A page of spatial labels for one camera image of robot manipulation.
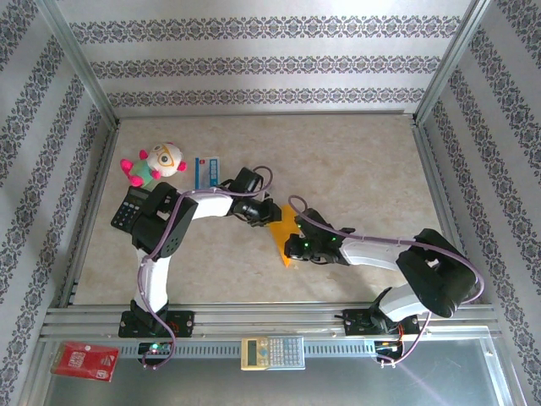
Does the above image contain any grey metal shelf sheet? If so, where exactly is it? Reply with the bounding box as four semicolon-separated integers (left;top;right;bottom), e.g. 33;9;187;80
40;337;511;406

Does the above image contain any blue white plastic packet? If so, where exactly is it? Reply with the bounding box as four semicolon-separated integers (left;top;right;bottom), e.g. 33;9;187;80
194;156;221;190

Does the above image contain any beige scientific calculator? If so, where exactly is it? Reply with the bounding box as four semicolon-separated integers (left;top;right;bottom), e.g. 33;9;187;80
240;336;306;371

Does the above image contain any white pink plush toy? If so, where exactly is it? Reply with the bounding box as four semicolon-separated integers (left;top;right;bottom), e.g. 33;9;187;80
120;142;189;189

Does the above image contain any black desk calculator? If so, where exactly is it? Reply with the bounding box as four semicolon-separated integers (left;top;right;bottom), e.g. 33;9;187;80
110;185;153;232

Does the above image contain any red card packet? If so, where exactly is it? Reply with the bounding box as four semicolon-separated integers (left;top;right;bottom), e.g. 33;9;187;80
49;341;120;383

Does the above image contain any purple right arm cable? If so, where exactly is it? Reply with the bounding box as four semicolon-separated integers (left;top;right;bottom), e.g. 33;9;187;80
287;194;485;369

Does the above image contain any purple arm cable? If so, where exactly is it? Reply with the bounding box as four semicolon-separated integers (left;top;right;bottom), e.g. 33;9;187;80
137;165;274;371
287;194;485;369

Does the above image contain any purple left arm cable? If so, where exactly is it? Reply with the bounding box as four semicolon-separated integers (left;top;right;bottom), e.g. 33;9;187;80
137;165;274;371

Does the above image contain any aluminium mounting rail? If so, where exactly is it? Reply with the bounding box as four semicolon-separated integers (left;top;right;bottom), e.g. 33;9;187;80
40;302;502;339

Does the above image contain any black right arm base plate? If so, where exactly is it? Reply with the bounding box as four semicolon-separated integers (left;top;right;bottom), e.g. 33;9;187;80
333;308;422;337

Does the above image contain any grey slotted cable duct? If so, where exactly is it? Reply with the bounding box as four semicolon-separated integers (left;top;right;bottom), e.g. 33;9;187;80
117;340;402;359

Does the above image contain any aluminium table side rail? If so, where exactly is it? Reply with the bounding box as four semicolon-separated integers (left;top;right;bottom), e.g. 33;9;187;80
58;122;122;308
412;120;483;305

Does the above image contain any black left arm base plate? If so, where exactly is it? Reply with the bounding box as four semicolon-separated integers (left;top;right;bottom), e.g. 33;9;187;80
117;310;195;339

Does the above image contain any aluminium frame post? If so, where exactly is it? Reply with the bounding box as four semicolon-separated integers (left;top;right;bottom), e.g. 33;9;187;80
36;0;122;128
412;0;495;123

